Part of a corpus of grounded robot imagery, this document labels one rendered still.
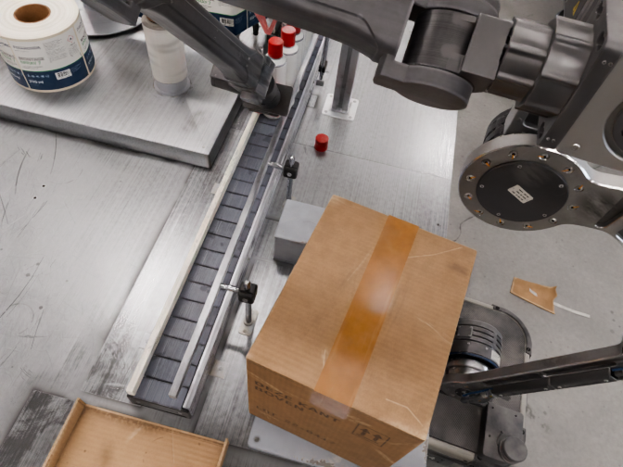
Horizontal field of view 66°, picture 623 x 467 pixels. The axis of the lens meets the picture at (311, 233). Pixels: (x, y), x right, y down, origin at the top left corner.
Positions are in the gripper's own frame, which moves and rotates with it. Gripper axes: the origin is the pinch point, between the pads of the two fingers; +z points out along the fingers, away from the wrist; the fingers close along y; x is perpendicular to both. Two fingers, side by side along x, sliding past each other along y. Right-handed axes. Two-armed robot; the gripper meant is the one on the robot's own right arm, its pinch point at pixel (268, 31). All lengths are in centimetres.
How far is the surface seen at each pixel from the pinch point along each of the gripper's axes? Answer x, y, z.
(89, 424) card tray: -4, 91, 19
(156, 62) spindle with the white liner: -22.6, 15.6, 4.2
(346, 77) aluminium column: 20.8, 0.4, 7.7
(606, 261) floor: 146, -40, 102
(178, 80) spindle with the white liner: -18.5, 14.0, 9.3
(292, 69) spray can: 8.9, 9.8, 1.8
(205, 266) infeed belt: 5, 59, 14
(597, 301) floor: 140, -18, 102
